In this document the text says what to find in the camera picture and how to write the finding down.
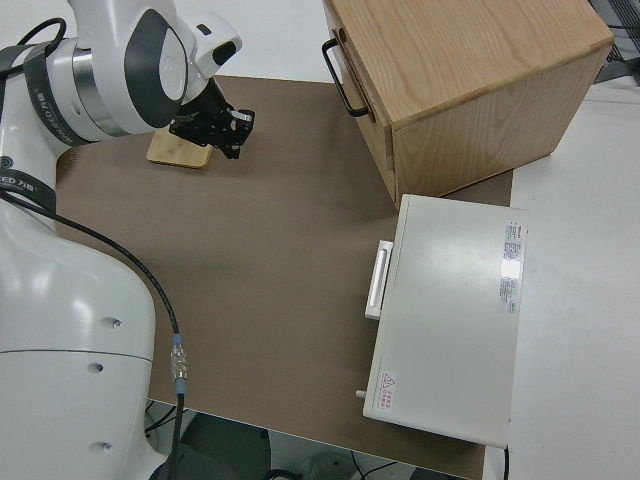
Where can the white printed info label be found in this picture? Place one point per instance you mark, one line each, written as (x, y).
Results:
(511, 270)

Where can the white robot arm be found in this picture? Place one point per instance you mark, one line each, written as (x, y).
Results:
(70, 300)

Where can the red warning sticker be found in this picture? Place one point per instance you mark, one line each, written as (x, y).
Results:
(388, 391)

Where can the light wooden cabinet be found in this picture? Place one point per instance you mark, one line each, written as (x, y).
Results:
(480, 90)

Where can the white box appliance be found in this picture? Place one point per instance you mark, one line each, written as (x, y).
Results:
(445, 320)

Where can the wooden stand base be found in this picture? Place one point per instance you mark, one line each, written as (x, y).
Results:
(180, 152)

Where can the brown table mat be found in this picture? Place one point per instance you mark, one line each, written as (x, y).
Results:
(280, 280)

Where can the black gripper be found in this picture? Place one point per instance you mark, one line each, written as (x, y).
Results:
(205, 122)

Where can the light wooden drawer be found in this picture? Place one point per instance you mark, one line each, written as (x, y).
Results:
(367, 110)

